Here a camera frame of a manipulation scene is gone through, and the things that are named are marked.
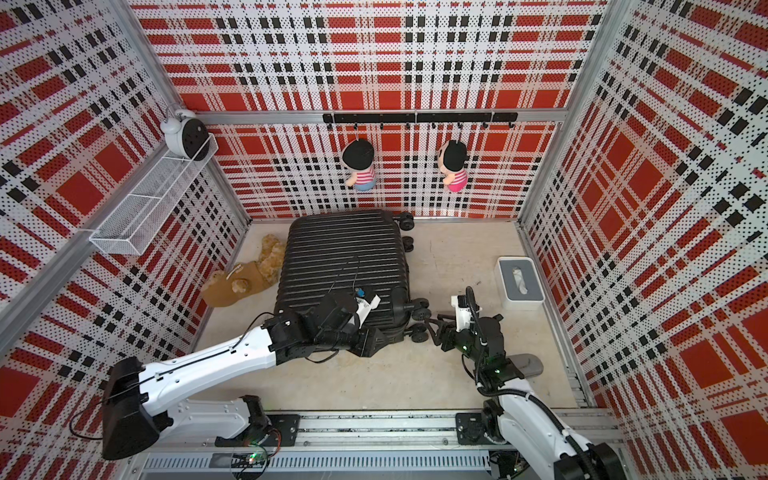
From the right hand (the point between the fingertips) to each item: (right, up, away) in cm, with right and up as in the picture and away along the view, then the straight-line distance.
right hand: (435, 319), depth 82 cm
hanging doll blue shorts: (-24, +49, +11) cm, 56 cm away
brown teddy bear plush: (-60, +9, +6) cm, 61 cm away
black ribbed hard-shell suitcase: (-20, +19, 0) cm, 28 cm away
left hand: (-14, -2, -9) cm, 17 cm away
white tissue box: (+29, +8, +13) cm, 33 cm away
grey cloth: (+26, -12, -1) cm, 29 cm away
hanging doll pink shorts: (+7, +50, +13) cm, 52 cm away
